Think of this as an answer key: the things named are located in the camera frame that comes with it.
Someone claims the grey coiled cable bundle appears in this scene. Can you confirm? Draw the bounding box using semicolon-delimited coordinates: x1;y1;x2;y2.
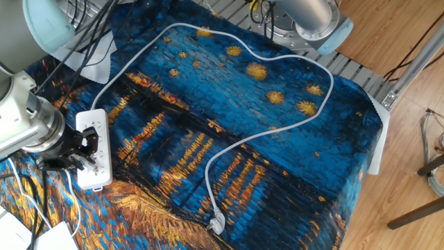
419;109;444;197

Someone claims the dark wooden chair leg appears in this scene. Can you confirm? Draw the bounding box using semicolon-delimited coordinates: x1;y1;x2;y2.
386;197;444;230
416;154;444;176

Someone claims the thin white power cord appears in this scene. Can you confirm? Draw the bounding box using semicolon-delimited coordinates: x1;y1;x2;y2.
6;154;92;238

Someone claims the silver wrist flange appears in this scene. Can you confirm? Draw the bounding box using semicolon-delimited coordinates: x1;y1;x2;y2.
22;96;67;154

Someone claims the white power strip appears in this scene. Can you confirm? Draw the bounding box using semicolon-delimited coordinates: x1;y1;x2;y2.
75;108;114;192

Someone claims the white paper sheet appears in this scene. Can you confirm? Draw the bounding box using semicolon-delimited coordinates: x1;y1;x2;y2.
0;207;33;250
33;221;81;250

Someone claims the dark floor cable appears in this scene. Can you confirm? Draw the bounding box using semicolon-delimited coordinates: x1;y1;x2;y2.
383;12;444;83

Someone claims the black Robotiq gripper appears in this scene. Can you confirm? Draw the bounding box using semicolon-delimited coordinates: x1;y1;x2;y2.
35;126;101;172

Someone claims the white strip cord grey plug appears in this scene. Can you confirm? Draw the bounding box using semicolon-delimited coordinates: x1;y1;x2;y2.
89;22;334;235

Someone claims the aluminium frame beam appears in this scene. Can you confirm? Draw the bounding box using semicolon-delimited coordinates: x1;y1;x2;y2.
380;22;444;113

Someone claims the blue starry night tablecloth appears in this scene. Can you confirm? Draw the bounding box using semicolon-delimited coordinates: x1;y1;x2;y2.
0;0;384;250

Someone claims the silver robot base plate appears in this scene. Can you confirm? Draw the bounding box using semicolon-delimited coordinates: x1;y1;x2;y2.
248;1;330;55

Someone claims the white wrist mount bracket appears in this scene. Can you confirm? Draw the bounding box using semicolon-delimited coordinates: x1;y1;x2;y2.
0;71;40;159

